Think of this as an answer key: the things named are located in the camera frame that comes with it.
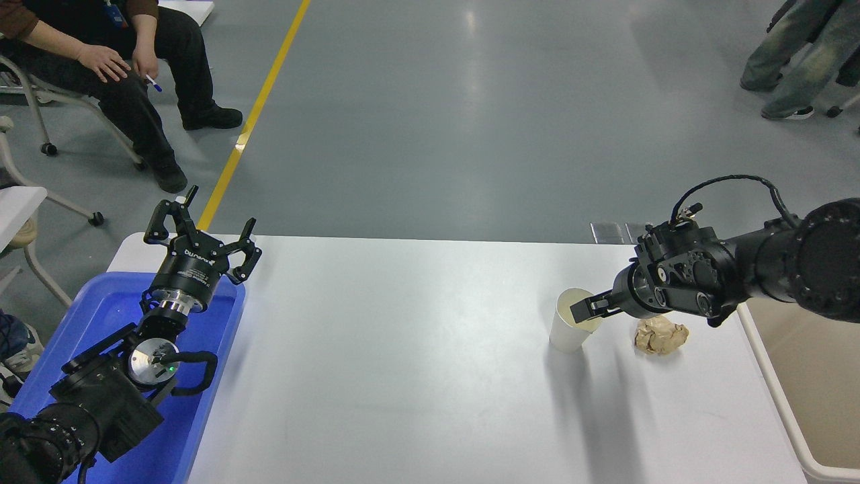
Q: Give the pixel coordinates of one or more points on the seated person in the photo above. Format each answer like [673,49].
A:
[134,101]

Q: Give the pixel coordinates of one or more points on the small white side table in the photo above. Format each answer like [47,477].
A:
[17,208]

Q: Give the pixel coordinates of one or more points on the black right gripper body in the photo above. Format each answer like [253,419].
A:
[638,292]

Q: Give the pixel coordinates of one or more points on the standing person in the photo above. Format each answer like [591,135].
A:
[799,67]

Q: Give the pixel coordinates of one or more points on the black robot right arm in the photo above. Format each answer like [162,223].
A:
[772,269]

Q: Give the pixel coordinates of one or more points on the person's hand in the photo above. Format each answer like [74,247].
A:
[104,64]
[146,62]

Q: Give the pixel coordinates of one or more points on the round beige object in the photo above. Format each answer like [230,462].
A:
[20,235]

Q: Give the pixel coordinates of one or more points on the person's shoe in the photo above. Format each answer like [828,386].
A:
[23,349]

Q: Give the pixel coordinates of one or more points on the blue white pen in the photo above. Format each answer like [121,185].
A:
[155,85]

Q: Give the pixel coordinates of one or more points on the metal floor plate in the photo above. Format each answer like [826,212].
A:
[607,233]
[635,232]

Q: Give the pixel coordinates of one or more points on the white wheeled chair base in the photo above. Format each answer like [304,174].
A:
[60,202]

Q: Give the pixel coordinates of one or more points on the crumpled tan paper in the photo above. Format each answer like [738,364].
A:
[662,336]

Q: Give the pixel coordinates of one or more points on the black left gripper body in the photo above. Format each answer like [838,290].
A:
[188,269]

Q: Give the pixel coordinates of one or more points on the white office chair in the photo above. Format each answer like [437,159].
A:
[850,101]

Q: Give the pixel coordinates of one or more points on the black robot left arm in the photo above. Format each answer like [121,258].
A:
[101,403]

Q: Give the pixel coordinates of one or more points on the white paper cup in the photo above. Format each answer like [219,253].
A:
[566,333]

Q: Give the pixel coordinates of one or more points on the grey wheeled chair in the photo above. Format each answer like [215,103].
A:
[37,101]

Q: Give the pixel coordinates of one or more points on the large pale plastic bin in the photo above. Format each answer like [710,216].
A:
[820,390]

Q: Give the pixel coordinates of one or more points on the blue plastic tray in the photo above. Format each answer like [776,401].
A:
[208,376]

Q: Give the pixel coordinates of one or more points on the white flat board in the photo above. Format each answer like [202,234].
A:
[188,10]

